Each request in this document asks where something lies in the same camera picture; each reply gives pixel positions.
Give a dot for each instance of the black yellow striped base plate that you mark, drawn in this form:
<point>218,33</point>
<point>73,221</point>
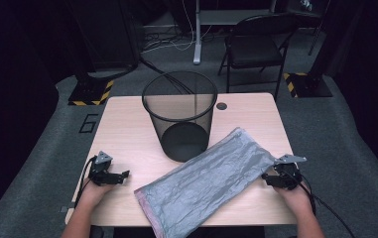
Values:
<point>309,87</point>
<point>89,94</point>

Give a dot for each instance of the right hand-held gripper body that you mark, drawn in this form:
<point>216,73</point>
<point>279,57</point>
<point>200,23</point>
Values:
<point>287,175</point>

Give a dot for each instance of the black table grommet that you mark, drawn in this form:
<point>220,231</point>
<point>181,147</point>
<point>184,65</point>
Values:
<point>221,106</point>

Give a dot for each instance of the black folding chair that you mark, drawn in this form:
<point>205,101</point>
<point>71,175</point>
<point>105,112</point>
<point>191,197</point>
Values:
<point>254,49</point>

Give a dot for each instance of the person's left hand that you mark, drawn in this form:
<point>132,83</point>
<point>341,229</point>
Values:
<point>92,195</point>

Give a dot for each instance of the black mesh wastebasket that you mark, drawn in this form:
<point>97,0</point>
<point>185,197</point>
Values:
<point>183,142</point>

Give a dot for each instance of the black cabinet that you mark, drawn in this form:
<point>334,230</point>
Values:
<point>113,36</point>

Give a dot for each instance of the black stand post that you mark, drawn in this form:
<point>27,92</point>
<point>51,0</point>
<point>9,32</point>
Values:
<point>318,62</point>
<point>82,66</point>

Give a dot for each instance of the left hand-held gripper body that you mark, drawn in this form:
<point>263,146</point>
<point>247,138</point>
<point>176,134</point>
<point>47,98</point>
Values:
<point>100,172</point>

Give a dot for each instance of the white desk frame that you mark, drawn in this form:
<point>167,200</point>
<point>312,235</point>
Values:
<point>197,39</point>

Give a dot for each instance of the person's right hand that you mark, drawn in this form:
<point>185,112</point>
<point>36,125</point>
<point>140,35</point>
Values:
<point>297,200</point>

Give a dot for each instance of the grey plastic bin bag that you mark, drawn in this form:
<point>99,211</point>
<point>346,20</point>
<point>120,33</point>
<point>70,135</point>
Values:
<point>203,178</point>

